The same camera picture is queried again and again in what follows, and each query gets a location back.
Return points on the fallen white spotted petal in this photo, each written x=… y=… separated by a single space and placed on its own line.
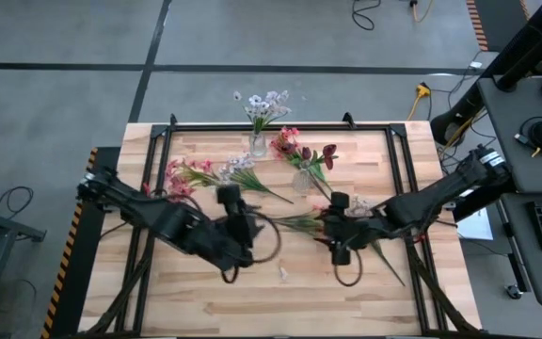
x=283 y=274

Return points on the white paper sheet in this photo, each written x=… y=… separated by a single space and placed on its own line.
x=478 y=226

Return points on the black metal side table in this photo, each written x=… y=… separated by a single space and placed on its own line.
x=7 y=226

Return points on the black tower fan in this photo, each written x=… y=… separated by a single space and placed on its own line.
x=534 y=42

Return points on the pink artificial flower bunch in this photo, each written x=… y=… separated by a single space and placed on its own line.
x=285 y=141
x=299 y=223
x=179 y=186

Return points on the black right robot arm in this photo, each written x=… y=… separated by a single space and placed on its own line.
x=421 y=202

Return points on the ribbed glass bottle vase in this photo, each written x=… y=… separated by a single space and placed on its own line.
x=258 y=146

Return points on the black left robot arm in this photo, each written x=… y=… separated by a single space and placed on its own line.
x=177 y=223

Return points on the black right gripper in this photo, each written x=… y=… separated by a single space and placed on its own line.
x=353 y=233

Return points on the orange black hazard tape strip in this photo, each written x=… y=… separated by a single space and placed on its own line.
x=477 y=23
x=64 y=263

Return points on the dark grey desk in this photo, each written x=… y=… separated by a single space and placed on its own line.
x=501 y=117

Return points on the flared glass carafe vase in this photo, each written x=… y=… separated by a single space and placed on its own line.
x=301 y=182

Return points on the black caster wheel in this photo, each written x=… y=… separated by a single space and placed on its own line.
x=514 y=292

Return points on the black base platform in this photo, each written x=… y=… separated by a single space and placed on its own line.
x=69 y=301

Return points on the black aluminium table frame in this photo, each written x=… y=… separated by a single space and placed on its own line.
x=275 y=127

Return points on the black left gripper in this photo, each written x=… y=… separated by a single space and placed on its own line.
x=245 y=230

